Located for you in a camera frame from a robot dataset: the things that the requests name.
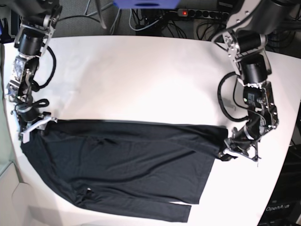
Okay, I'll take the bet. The grey cable on floor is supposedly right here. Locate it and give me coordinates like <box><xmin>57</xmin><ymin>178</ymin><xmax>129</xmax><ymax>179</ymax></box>
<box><xmin>109</xmin><ymin>9</ymin><xmax>123</xmax><ymax>34</ymax></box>

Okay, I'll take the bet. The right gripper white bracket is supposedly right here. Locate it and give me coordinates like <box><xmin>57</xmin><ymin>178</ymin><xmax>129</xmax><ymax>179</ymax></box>
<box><xmin>11</xmin><ymin>107</ymin><xmax>58</xmax><ymax>143</ymax></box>

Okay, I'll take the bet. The blue box at top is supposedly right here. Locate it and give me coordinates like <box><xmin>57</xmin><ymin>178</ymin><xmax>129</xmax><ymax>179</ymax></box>
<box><xmin>113</xmin><ymin>0</ymin><xmax>180</xmax><ymax>9</ymax></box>

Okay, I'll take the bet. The black OpenArm case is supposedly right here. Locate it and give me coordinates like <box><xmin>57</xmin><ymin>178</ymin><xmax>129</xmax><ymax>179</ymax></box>
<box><xmin>258</xmin><ymin>145</ymin><xmax>301</xmax><ymax>226</ymax></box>

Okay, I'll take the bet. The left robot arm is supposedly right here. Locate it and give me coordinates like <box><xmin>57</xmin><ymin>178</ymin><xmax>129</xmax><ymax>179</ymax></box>
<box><xmin>211</xmin><ymin>0</ymin><xmax>301</xmax><ymax>162</ymax></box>

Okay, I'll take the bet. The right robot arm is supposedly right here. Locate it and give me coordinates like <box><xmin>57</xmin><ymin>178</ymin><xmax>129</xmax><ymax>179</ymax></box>
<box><xmin>1</xmin><ymin>0</ymin><xmax>62</xmax><ymax>144</ymax></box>

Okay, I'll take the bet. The dark navy long-sleeve shirt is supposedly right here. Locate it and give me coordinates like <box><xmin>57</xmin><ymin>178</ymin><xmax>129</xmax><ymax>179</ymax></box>
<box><xmin>21</xmin><ymin>120</ymin><xmax>228</xmax><ymax>223</ymax></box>

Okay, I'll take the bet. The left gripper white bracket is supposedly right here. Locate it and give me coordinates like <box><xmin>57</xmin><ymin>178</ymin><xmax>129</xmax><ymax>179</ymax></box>
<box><xmin>218</xmin><ymin>125</ymin><xmax>261</xmax><ymax>163</ymax></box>

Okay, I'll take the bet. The black adapter box with cables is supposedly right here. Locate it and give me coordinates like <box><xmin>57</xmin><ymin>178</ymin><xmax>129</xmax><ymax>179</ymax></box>
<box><xmin>135</xmin><ymin>23</ymin><xmax>163</xmax><ymax>37</ymax></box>

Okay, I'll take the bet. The black power strip red switch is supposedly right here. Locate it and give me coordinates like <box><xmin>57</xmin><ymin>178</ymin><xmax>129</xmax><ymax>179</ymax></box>
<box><xmin>176</xmin><ymin>8</ymin><xmax>229</xmax><ymax>20</ymax></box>

